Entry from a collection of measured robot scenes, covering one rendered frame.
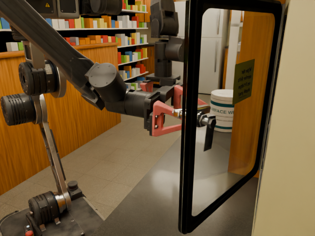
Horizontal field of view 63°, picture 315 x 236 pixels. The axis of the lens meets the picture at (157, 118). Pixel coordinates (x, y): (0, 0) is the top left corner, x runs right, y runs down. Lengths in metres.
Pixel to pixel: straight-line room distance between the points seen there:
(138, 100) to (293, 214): 0.33
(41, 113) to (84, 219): 0.69
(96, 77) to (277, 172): 0.34
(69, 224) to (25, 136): 1.15
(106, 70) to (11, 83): 1.98
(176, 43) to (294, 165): 0.52
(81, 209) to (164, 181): 1.15
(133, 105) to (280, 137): 0.30
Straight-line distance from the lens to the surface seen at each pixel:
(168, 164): 0.81
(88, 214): 1.77
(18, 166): 2.64
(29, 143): 2.66
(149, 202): 0.66
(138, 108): 0.53
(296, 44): 0.32
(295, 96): 0.33
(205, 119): 0.41
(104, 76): 0.50
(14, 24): 0.58
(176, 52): 0.76
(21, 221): 1.85
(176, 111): 0.44
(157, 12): 0.82
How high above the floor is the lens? 1.34
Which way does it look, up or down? 20 degrees down
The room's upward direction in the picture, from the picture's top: straight up
